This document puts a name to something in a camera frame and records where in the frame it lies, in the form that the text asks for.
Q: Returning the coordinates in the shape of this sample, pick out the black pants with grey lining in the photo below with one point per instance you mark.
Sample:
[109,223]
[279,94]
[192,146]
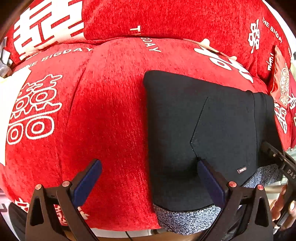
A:
[191,120]

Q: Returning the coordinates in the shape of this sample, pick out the red envelope with gold print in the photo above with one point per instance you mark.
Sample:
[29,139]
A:
[282,84]

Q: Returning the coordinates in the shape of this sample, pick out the red blanket with white characters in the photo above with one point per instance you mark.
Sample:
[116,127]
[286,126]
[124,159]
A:
[81,102]

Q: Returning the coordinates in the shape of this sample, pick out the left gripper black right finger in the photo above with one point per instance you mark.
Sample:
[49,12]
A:
[245,212]

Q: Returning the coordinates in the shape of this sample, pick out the red pillow with white characters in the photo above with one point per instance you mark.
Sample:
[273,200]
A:
[245,29]

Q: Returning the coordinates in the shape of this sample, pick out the person's right hand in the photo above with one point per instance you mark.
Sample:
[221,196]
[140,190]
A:
[278,205]

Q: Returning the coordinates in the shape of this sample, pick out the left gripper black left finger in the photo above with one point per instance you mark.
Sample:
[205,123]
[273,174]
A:
[42,221]

